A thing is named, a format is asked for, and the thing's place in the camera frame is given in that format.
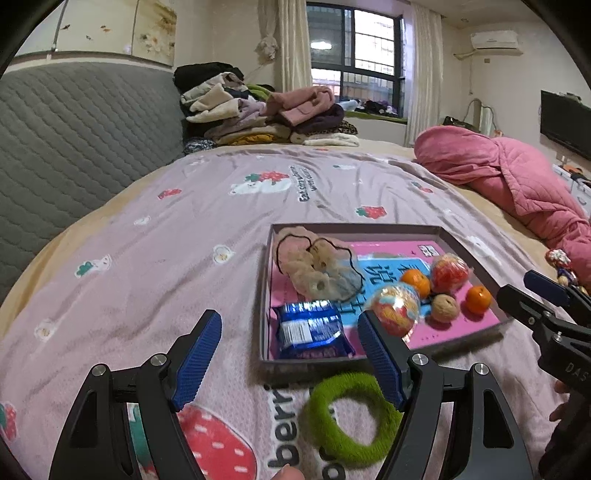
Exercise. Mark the floral wall panel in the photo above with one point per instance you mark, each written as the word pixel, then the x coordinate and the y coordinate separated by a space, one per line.
pixel 115 32

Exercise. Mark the beige bed sheet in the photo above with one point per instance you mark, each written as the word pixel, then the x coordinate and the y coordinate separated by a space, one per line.
pixel 485 207

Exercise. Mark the small orange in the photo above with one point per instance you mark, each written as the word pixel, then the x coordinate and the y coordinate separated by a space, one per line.
pixel 478 300
pixel 414 280

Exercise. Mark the grey quilted headboard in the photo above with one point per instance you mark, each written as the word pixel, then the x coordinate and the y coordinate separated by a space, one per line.
pixel 69 138

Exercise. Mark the green windowsill mat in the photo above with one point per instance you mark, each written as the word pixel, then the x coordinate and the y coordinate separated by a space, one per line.
pixel 374 117

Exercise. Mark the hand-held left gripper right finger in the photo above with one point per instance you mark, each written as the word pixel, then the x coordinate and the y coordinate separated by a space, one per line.
pixel 381 360

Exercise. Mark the pink quilted duvet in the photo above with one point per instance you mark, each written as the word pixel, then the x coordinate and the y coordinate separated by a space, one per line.
pixel 508 170

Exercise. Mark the small colourful doll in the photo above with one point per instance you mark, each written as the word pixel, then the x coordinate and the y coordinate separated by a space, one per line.
pixel 558 263

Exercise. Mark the person's right hand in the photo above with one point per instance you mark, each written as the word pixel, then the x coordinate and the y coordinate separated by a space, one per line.
pixel 561 410

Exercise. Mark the cream curtain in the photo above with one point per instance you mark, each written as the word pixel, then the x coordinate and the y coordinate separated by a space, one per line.
pixel 293 41
pixel 425 69

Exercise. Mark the person's left hand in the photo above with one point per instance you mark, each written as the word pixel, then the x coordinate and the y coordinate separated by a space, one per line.
pixel 287 473

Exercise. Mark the red and blue toy egg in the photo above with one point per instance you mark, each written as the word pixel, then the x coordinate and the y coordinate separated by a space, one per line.
pixel 450 274
pixel 397 309

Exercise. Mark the dark shallow cardboard box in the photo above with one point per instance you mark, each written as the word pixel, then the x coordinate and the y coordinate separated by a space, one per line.
pixel 314 367

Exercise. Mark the pile of folded clothes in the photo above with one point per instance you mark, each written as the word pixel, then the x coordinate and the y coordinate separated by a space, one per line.
pixel 249 115

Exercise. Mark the brown walnut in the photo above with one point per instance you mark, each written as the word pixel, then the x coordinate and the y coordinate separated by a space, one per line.
pixel 445 308

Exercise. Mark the beige sheer scrunchie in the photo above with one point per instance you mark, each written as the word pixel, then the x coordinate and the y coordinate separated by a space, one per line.
pixel 318 277

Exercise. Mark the pink strawberry printed blanket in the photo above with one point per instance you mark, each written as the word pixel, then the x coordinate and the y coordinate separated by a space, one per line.
pixel 161 258

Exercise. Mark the pink and blue book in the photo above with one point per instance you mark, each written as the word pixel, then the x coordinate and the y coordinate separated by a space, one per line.
pixel 434 337

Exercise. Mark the black flat television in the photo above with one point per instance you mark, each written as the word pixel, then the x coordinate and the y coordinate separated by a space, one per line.
pixel 565 122

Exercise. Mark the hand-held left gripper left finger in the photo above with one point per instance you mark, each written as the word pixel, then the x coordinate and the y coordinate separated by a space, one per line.
pixel 196 360

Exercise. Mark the blue snack packet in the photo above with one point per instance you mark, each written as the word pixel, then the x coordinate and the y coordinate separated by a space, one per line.
pixel 309 330

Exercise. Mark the white air conditioner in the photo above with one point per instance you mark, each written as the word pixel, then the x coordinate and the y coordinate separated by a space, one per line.
pixel 496 41

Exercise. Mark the dark framed window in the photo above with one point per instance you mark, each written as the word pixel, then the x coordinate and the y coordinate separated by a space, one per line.
pixel 364 46

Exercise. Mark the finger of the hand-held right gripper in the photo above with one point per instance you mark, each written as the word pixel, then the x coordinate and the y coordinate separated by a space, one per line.
pixel 547 287
pixel 519 302

